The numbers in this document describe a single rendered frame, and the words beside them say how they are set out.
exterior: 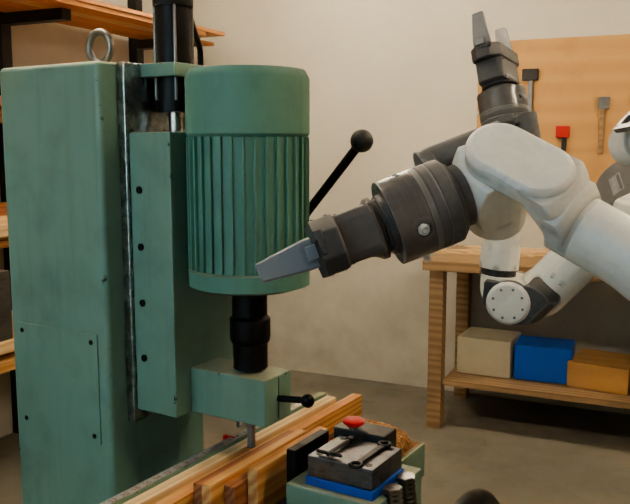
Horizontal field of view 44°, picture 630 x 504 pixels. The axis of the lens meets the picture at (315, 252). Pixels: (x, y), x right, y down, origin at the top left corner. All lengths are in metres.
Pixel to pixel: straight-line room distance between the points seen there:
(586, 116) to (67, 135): 3.39
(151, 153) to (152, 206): 0.08
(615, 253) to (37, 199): 0.86
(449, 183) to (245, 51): 4.25
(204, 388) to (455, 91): 3.44
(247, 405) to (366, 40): 3.65
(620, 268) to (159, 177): 0.66
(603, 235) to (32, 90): 0.86
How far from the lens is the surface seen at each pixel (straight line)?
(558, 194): 0.75
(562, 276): 1.44
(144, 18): 4.06
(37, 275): 1.30
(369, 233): 0.75
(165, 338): 1.18
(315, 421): 1.35
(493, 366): 4.07
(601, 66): 4.31
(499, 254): 1.45
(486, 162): 0.77
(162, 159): 1.14
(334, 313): 4.78
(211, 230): 1.07
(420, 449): 1.37
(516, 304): 1.43
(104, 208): 1.18
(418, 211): 0.76
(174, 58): 1.20
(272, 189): 1.06
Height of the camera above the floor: 1.40
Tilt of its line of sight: 8 degrees down
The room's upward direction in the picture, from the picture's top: straight up
